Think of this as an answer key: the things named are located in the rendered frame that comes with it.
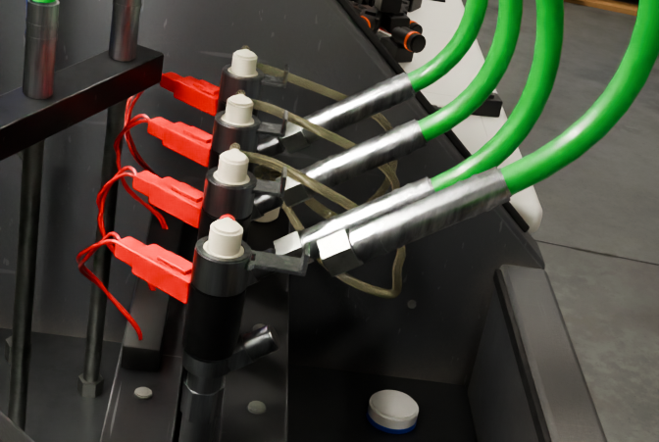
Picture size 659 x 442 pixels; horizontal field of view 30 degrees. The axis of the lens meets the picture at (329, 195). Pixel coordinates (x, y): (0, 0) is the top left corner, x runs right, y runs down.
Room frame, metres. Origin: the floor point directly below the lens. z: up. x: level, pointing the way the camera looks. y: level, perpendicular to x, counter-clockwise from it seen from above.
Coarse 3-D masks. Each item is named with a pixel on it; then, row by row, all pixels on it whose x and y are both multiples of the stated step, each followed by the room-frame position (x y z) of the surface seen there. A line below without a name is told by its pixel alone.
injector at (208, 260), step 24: (192, 264) 0.52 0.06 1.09; (216, 264) 0.51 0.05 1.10; (240, 264) 0.51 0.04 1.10; (192, 288) 0.52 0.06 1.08; (216, 288) 0.51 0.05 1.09; (240, 288) 0.52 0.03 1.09; (192, 312) 0.51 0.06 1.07; (216, 312) 0.51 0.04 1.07; (240, 312) 0.52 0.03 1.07; (192, 336) 0.51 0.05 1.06; (216, 336) 0.51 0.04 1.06; (240, 336) 0.52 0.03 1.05; (264, 336) 0.52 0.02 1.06; (192, 360) 0.51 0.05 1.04; (216, 360) 0.51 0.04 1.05; (240, 360) 0.52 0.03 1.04; (192, 384) 0.52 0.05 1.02; (216, 384) 0.52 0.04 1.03; (192, 408) 0.51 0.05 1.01; (216, 408) 0.52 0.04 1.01; (192, 432) 0.52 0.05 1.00
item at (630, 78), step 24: (648, 0) 0.53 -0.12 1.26; (648, 24) 0.53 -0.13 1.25; (648, 48) 0.53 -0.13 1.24; (624, 72) 0.54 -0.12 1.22; (648, 72) 0.54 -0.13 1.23; (600, 96) 0.54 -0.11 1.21; (624, 96) 0.53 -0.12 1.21; (600, 120) 0.53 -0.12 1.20; (552, 144) 0.54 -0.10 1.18; (576, 144) 0.53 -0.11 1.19; (504, 168) 0.54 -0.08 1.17; (528, 168) 0.53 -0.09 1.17; (552, 168) 0.53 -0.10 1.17
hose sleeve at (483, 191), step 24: (456, 192) 0.53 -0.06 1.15; (480, 192) 0.53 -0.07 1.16; (504, 192) 0.53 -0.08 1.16; (384, 216) 0.53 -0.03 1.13; (408, 216) 0.53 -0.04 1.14; (432, 216) 0.52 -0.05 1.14; (456, 216) 0.53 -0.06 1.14; (360, 240) 0.52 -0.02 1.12; (384, 240) 0.52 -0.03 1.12; (408, 240) 0.52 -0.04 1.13
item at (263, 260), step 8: (256, 256) 0.53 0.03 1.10; (264, 256) 0.53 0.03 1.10; (272, 256) 0.53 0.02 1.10; (280, 256) 0.53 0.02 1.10; (288, 256) 0.53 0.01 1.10; (248, 264) 0.52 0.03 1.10; (256, 264) 0.52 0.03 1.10; (264, 264) 0.52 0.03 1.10; (272, 264) 0.52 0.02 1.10; (280, 264) 0.52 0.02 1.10; (288, 264) 0.53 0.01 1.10; (296, 264) 0.53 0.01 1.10; (288, 272) 0.52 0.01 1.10; (296, 272) 0.52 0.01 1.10
